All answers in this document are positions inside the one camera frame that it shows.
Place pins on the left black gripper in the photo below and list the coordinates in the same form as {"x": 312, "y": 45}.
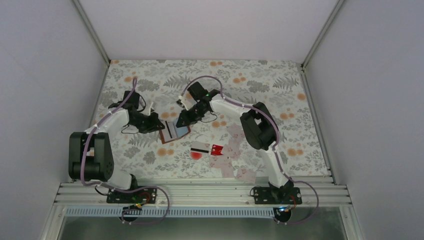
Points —
{"x": 152, "y": 125}

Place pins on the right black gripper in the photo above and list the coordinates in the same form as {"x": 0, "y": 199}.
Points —
{"x": 187, "y": 118}

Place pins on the brown leather card holder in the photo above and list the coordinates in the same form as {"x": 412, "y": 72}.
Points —
{"x": 181, "y": 132}

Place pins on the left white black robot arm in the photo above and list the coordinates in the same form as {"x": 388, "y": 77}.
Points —
{"x": 90, "y": 155}

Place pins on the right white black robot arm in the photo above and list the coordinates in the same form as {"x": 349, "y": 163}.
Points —
{"x": 260, "y": 129}

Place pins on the white card black stripe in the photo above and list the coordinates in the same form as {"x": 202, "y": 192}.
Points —
{"x": 200, "y": 147}

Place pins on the red card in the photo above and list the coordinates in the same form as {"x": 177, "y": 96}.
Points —
{"x": 216, "y": 150}

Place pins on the white pink card middle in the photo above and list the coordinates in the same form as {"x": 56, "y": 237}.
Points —
{"x": 234, "y": 145}

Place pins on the white pink card lowest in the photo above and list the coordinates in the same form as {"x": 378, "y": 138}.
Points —
{"x": 246, "y": 175}

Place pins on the floral patterned table mat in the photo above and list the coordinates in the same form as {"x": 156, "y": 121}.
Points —
{"x": 277, "y": 84}

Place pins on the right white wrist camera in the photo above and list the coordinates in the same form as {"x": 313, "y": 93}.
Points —
{"x": 183, "y": 102}

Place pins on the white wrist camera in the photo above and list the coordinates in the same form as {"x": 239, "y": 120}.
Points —
{"x": 183, "y": 102}
{"x": 150, "y": 109}

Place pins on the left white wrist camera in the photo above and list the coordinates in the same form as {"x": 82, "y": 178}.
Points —
{"x": 150, "y": 109}

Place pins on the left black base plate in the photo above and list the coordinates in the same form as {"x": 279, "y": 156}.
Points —
{"x": 146, "y": 195}

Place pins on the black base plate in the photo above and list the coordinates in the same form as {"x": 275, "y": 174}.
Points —
{"x": 146, "y": 195}
{"x": 267, "y": 196}

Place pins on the blue slotted cable duct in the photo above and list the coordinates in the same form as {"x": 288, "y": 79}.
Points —
{"x": 173, "y": 212}

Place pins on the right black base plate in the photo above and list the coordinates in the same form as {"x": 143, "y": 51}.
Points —
{"x": 267, "y": 196}

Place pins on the aluminium rail frame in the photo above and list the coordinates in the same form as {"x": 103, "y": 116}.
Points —
{"x": 206, "y": 193}

